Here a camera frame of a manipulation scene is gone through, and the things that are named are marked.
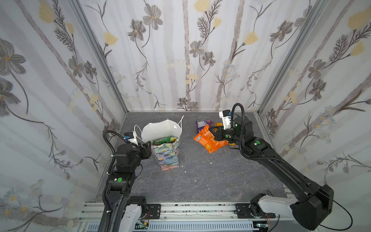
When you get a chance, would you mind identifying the floral white paper bag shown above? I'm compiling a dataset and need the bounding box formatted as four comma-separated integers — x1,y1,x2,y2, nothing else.
133,118,183,171

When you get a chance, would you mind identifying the green yellow Fox's candy packet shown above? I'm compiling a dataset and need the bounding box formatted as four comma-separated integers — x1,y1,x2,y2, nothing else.
153,136,178,146

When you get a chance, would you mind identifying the orange chips packet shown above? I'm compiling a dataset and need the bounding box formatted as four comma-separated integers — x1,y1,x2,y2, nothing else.
193,124,228,154

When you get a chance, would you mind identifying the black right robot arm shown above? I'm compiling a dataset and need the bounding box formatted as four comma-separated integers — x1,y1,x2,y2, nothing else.
209,103,335,231

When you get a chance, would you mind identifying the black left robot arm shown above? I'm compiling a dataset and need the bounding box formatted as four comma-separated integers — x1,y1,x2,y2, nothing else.
98,130,152,232

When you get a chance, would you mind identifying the purple snack packet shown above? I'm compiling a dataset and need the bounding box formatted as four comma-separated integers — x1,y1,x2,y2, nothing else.
196,120,212,133

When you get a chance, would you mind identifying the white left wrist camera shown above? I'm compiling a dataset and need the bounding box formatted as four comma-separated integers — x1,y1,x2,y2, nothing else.
124,131,138,145

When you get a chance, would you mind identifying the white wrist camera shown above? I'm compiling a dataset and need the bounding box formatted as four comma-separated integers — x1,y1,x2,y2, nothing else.
124,131,138,145
219,110,231,130

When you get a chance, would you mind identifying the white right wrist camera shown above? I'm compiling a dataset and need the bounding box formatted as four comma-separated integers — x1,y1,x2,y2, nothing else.
219,110,231,130

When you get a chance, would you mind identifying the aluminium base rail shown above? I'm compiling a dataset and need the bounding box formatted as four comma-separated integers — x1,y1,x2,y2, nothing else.
76,201,319,232

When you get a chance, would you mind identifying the white cable duct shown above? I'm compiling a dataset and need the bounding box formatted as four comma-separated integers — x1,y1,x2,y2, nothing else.
145,221,259,232

